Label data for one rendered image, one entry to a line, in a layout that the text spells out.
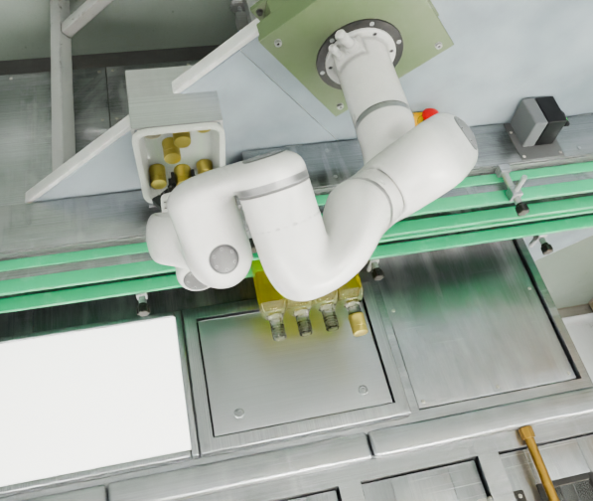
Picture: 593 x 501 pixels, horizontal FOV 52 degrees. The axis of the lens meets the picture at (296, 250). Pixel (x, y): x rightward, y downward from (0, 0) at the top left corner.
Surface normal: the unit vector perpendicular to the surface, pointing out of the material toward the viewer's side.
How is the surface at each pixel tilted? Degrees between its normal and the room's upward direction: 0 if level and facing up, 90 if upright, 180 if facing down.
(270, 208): 48
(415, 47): 1
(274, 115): 0
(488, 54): 0
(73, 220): 90
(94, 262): 90
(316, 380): 90
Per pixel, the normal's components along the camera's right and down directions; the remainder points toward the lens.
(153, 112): 0.09, -0.53
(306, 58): 0.20, 0.85
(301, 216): 0.50, 0.04
